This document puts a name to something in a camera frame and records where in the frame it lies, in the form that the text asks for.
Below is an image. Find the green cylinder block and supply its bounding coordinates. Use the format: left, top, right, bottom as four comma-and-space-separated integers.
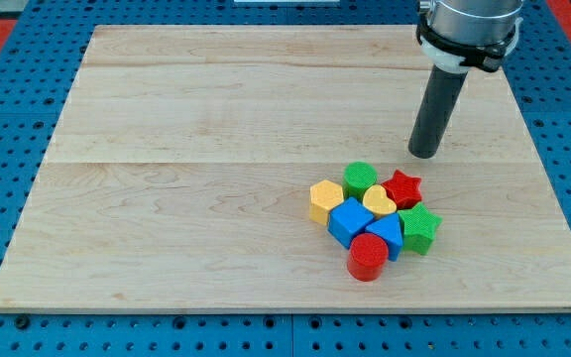
342, 162, 378, 201

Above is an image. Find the blue triangle block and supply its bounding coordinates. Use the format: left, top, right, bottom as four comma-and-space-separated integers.
365, 213, 403, 262

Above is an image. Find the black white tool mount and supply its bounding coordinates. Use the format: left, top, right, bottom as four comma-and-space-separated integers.
415, 16, 522, 74

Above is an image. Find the light wooden board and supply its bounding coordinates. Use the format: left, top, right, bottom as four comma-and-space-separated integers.
0, 26, 571, 314

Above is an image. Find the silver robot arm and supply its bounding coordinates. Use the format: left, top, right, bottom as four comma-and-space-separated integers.
408, 0, 523, 159

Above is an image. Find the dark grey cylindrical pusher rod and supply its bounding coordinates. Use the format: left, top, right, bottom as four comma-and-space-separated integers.
408, 66, 467, 159

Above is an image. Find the red star block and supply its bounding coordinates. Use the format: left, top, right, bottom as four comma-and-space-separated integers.
382, 170, 422, 210

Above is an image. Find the red cylinder block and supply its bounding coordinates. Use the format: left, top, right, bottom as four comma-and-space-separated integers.
347, 233, 389, 282

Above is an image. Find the yellow hexagon block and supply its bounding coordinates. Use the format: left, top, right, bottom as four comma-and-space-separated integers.
309, 179, 344, 225

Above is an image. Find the blue cube block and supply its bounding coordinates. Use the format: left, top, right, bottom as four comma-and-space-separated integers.
327, 197, 375, 249

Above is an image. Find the green star block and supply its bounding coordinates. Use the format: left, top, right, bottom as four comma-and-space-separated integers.
398, 202, 442, 256

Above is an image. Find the yellow heart block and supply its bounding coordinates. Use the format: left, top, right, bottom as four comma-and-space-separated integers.
362, 184, 397, 219

